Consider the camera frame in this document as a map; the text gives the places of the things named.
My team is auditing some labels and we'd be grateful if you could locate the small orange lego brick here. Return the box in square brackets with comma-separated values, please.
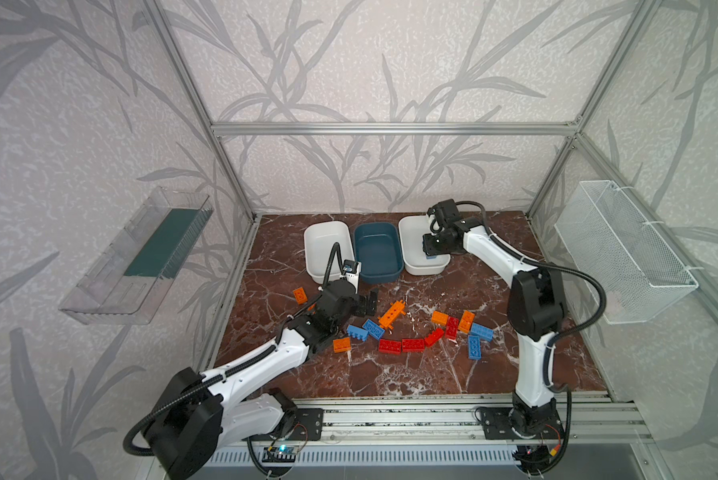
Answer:
[293, 287, 308, 305]

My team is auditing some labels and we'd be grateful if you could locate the red lego brick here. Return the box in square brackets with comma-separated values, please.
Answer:
[445, 316, 460, 341]
[424, 328, 445, 348]
[378, 339, 403, 355]
[402, 338, 427, 353]

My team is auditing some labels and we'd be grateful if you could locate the blue lego brick front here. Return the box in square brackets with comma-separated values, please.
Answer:
[468, 335, 482, 361]

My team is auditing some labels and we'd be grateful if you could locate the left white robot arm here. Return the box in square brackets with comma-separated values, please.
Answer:
[123, 243, 378, 479]

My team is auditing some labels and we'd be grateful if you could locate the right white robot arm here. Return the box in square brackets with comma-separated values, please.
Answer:
[423, 199, 608, 438]

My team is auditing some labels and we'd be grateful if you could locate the long orange lego brick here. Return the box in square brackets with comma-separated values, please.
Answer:
[379, 300, 406, 330]

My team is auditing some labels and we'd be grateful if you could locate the teal plastic bin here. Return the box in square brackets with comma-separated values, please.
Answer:
[353, 222, 404, 285]

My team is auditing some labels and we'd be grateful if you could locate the right white plastic bin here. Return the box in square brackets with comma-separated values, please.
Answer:
[398, 215, 451, 276]

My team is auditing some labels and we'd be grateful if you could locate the white plastic bin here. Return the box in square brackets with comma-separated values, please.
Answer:
[398, 215, 451, 276]
[304, 221, 355, 284]

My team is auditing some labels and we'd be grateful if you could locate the orange lego brick front left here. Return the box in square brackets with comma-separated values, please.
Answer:
[332, 337, 352, 353]

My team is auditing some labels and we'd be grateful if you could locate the left white plastic bin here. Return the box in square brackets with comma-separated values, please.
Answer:
[304, 221, 355, 284]

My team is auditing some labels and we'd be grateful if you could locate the orange lego brick centre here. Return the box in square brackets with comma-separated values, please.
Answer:
[431, 311, 450, 327]

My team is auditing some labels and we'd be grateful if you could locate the red lego brick tilted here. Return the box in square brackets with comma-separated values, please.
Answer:
[424, 328, 445, 348]

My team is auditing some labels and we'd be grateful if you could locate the orange lego brick right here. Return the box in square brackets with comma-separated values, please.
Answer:
[458, 310, 475, 334]

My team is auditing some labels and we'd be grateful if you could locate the left green circuit board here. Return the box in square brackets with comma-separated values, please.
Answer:
[261, 445, 298, 464]

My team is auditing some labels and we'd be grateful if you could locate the right wiring bundle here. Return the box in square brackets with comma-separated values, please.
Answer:
[513, 440, 567, 475]

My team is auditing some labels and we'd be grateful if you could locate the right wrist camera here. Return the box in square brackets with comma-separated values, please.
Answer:
[427, 199, 463, 232]

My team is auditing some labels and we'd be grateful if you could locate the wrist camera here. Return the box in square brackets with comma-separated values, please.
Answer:
[342, 260, 361, 291]
[427, 199, 463, 232]

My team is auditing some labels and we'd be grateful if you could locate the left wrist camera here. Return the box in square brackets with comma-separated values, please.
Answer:
[342, 260, 361, 291]

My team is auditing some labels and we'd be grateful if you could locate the aluminium cage frame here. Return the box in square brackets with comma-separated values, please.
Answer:
[142, 0, 718, 349]

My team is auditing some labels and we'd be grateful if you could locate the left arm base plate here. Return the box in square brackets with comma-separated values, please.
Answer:
[268, 408, 325, 441]

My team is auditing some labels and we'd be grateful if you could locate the white wire mesh basket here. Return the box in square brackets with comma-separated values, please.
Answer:
[555, 180, 698, 325]

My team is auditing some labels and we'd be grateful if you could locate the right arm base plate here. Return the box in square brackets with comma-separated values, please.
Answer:
[474, 405, 566, 441]

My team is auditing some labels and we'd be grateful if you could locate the clear plastic wall tray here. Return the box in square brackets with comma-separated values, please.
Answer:
[59, 187, 214, 326]

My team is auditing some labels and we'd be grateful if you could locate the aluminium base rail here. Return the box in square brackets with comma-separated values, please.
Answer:
[202, 392, 654, 448]

